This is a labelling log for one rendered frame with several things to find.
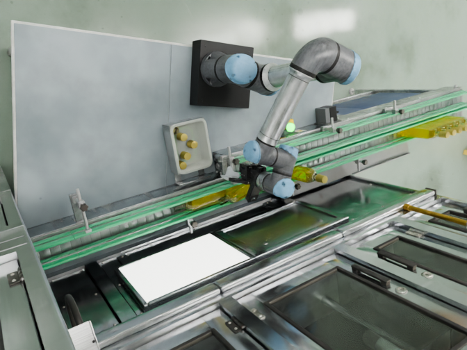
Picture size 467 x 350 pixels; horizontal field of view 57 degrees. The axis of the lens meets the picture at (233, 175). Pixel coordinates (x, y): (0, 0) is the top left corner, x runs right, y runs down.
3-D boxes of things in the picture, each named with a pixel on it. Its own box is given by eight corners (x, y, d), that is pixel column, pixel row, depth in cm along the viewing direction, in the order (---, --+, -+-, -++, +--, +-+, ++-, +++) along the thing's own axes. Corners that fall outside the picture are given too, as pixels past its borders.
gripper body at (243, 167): (253, 160, 180) (270, 167, 171) (252, 180, 182) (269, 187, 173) (238, 162, 176) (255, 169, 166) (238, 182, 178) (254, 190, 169)
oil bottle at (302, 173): (281, 176, 211) (310, 184, 194) (279, 165, 210) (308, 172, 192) (290, 173, 214) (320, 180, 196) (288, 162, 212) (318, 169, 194)
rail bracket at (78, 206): (72, 221, 172) (85, 237, 153) (61, 182, 167) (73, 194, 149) (84, 217, 174) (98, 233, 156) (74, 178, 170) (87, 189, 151)
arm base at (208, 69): (200, 51, 183) (212, 49, 175) (230, 52, 191) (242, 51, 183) (200, 87, 186) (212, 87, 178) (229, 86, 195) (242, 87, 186)
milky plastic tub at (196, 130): (171, 172, 194) (178, 176, 187) (161, 123, 188) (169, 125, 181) (204, 162, 202) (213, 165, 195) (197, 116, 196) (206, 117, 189)
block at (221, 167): (215, 175, 199) (222, 177, 193) (211, 155, 197) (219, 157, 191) (222, 173, 201) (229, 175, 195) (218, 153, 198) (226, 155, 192)
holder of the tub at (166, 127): (173, 183, 196) (180, 187, 190) (161, 124, 188) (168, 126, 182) (206, 173, 204) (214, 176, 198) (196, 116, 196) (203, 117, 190)
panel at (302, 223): (115, 274, 165) (145, 314, 136) (112, 267, 164) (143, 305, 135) (297, 204, 207) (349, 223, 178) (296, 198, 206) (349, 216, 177)
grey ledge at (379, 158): (272, 195, 223) (286, 200, 213) (270, 179, 220) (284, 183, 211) (395, 151, 267) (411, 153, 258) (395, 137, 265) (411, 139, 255)
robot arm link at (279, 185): (299, 179, 159) (292, 201, 160) (280, 173, 168) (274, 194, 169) (283, 176, 155) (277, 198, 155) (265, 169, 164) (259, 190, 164)
